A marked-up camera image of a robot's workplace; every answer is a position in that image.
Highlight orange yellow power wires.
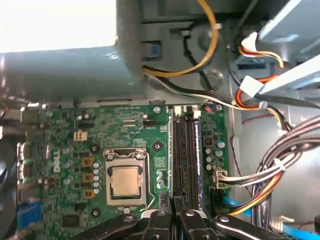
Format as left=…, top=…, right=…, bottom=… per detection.
left=216, top=171, right=284, bottom=218

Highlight black case fan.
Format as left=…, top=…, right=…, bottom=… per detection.
left=0, top=141, right=19, bottom=219

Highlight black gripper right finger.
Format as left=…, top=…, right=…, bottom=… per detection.
left=173, top=195, right=287, bottom=240

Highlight silver CPU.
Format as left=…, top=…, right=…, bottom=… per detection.
left=111, top=166, right=140, bottom=197

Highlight black wire bundle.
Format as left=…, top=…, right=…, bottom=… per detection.
left=249, top=116, right=320, bottom=226

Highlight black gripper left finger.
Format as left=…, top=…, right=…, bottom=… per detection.
left=74, top=191, right=173, bottom=240

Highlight multicoloured power wires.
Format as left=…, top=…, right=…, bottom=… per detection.
left=236, top=45, right=286, bottom=69

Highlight blue release latch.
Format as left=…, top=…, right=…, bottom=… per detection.
left=149, top=44, right=160, bottom=59

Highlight black RAM slot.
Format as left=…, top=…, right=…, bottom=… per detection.
left=185, top=116, right=196, bottom=209

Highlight blue VGA port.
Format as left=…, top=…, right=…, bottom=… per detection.
left=16, top=199, right=42, bottom=231

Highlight green motherboard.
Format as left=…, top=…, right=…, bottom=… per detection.
left=16, top=103, right=231, bottom=240

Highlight metal CPU socket cover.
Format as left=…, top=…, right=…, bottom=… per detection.
left=104, top=148, right=148, bottom=208

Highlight yellow wire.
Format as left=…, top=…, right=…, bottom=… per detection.
left=143, top=0, right=220, bottom=78

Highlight black PC case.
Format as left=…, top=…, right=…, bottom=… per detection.
left=0, top=0, right=320, bottom=240

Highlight white wire connector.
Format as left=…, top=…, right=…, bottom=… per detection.
left=240, top=31, right=259, bottom=55
left=237, top=75, right=265, bottom=99

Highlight blue flat data cable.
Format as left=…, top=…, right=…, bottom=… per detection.
left=221, top=194, right=320, bottom=240

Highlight grey power supply unit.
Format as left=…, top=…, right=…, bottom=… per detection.
left=0, top=0, right=147, bottom=105

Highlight thin red wire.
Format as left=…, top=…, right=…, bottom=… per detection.
left=229, top=113, right=276, bottom=200

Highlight metal wire locking lever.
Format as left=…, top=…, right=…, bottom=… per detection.
left=144, top=149, right=156, bottom=211

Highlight white board power connector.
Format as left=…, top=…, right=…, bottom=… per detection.
left=213, top=168, right=229, bottom=189

